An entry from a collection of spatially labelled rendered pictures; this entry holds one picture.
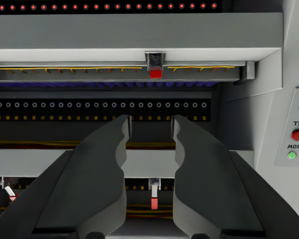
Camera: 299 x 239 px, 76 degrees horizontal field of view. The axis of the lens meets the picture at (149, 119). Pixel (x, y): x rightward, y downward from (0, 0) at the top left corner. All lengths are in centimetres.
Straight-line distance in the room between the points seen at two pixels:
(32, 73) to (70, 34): 13
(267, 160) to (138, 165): 20
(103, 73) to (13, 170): 22
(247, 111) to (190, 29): 18
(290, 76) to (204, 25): 13
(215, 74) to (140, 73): 12
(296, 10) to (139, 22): 19
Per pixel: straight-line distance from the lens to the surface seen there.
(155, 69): 21
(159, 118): 44
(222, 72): 34
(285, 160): 36
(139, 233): 52
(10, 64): 38
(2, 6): 52
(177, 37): 26
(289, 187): 40
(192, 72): 33
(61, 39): 29
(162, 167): 32
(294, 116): 34
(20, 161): 39
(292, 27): 31
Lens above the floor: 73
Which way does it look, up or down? 21 degrees up
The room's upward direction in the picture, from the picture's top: 180 degrees clockwise
